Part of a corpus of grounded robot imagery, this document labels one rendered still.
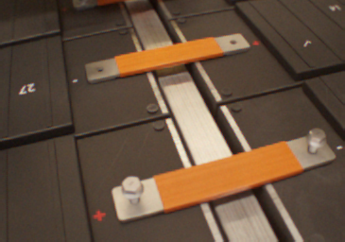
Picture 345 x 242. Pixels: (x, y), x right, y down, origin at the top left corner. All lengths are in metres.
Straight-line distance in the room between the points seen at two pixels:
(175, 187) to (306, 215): 0.08
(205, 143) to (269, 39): 0.13
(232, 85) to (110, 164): 0.12
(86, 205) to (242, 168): 0.10
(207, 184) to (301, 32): 0.20
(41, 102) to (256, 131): 0.17
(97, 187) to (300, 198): 0.13
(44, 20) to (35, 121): 0.16
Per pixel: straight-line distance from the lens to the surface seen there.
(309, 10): 0.43
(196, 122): 0.31
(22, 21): 0.45
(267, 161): 0.26
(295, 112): 0.31
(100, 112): 0.31
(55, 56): 0.37
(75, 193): 0.25
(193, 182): 0.25
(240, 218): 0.25
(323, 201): 0.26
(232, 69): 0.35
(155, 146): 0.28
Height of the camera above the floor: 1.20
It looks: 44 degrees down
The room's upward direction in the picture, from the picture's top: 3 degrees counter-clockwise
